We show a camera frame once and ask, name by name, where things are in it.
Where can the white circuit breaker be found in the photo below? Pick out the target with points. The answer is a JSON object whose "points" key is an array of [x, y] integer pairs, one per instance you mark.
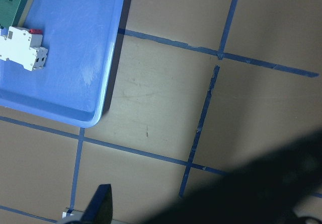
{"points": [[24, 47]]}

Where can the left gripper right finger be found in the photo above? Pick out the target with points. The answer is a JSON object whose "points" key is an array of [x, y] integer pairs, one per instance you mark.
{"points": [[265, 190]]}

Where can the blue plastic tray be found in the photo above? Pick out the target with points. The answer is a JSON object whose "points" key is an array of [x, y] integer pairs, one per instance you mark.
{"points": [[80, 36]]}

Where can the green terminal block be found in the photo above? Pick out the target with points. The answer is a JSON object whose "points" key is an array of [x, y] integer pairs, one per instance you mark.
{"points": [[14, 12]]}

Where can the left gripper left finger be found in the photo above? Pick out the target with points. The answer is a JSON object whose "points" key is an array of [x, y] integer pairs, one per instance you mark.
{"points": [[99, 209]]}

